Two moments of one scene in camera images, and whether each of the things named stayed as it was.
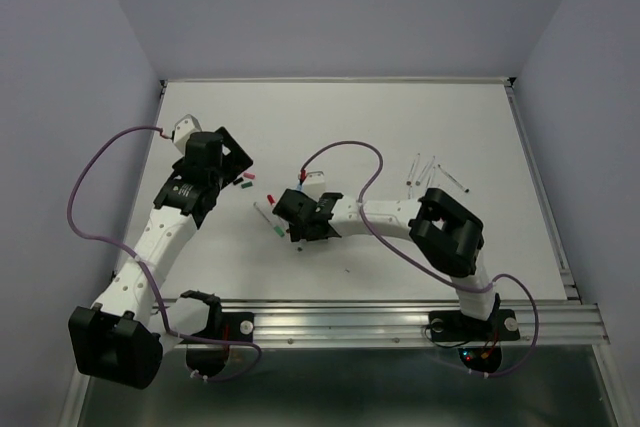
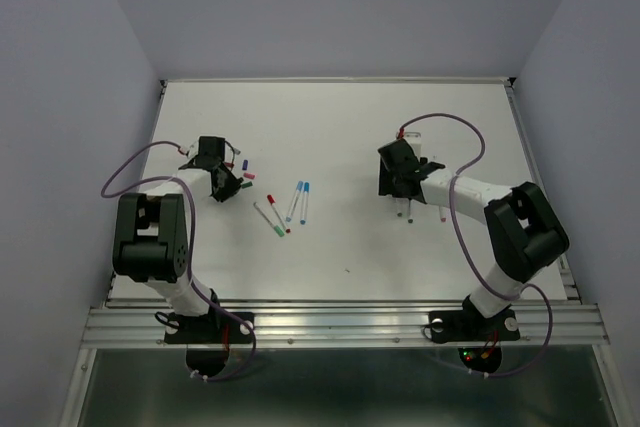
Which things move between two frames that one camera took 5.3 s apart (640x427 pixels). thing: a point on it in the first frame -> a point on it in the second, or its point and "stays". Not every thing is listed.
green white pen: x=280 y=232 stays
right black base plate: x=480 y=340 stays
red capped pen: x=284 y=223 stays
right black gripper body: x=299 y=233 -> x=387 y=181
